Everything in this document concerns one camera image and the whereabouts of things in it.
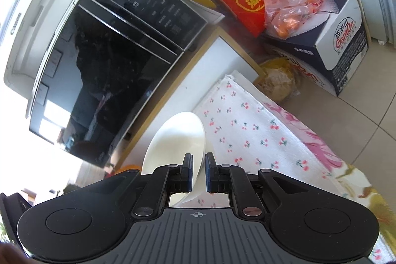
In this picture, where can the pink floral cloth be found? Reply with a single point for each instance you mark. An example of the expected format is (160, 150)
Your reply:
(324, 152)

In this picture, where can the white wood-framed cabinet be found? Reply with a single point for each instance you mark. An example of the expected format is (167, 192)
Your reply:
(216, 66)

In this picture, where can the large white bowl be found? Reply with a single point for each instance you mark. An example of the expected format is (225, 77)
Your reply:
(176, 140)

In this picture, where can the cherry print tablecloth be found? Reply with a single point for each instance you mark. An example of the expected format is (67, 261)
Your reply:
(247, 128)

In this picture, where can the black microwave oven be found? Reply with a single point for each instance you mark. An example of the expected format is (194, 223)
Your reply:
(108, 66)

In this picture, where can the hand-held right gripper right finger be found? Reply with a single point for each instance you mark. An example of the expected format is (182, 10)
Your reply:
(210, 173)

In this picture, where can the yellow plastic bag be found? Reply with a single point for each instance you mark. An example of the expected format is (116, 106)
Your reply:
(275, 78)

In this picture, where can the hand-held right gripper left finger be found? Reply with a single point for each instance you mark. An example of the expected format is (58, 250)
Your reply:
(188, 173)

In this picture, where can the dark cardboard box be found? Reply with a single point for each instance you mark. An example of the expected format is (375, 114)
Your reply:
(340, 44)

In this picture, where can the white printer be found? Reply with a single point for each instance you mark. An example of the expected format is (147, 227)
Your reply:
(31, 4)

